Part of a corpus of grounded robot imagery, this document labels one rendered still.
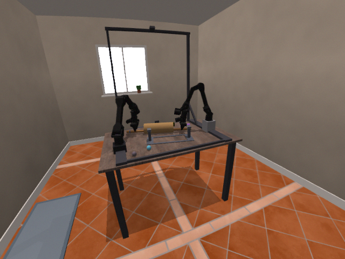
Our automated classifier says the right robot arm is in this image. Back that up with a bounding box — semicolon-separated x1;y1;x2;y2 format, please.
111;95;140;146

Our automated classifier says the tan paper roll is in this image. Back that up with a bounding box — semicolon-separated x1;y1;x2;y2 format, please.
143;122;174;134

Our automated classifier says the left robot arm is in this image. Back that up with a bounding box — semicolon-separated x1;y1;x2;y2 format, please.
174;83;213;122

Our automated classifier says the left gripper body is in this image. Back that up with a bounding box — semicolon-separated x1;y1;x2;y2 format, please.
180;116;187;126

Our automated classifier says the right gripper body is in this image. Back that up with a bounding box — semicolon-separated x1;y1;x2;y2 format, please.
130;116;139;127

